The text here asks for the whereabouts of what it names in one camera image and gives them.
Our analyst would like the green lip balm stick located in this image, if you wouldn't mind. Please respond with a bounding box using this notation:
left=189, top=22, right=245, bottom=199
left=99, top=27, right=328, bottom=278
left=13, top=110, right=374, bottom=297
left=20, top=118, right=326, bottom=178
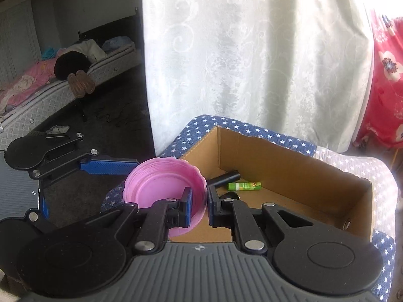
left=227, top=182, right=262, bottom=192

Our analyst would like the black clothing pile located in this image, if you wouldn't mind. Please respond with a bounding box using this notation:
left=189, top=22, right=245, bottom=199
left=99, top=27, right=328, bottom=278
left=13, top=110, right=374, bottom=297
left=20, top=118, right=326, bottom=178
left=54, top=51, right=91, bottom=81

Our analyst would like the blue star-patterned cloth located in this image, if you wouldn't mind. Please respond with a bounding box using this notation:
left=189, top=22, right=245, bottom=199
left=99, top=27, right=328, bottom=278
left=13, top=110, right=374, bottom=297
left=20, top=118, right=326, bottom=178
left=107, top=115, right=397, bottom=301

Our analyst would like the red floral cloth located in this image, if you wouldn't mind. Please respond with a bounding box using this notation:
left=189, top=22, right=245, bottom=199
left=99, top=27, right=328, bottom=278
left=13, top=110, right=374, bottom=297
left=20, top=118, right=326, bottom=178
left=354, top=13, right=402, bottom=148

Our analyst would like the pair of brown shoes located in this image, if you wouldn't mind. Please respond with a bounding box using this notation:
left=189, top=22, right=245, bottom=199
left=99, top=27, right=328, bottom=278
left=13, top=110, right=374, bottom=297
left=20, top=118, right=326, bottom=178
left=68, top=69, right=96, bottom=98

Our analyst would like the black cylindrical tube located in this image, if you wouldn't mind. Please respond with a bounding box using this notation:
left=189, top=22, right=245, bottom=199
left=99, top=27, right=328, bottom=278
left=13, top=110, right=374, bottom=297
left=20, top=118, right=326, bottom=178
left=206, top=170, right=241, bottom=187

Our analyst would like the white mattress bed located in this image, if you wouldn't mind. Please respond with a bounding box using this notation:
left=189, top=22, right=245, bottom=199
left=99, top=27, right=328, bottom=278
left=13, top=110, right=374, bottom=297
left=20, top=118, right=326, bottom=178
left=1, top=42, right=142, bottom=150

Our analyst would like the white patterned curtain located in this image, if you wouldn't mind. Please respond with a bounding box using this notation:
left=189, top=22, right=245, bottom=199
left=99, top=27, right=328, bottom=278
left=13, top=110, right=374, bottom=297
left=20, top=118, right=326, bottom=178
left=142, top=0, right=373, bottom=153

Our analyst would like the pink plastic lid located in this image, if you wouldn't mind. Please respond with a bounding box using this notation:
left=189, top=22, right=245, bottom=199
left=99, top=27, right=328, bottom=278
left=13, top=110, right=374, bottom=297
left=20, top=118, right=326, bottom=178
left=122, top=157, right=207, bottom=237

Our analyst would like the brown cardboard box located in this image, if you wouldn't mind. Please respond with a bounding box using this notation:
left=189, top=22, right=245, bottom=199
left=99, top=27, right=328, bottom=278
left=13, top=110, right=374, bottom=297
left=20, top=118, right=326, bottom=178
left=182, top=127, right=374, bottom=241

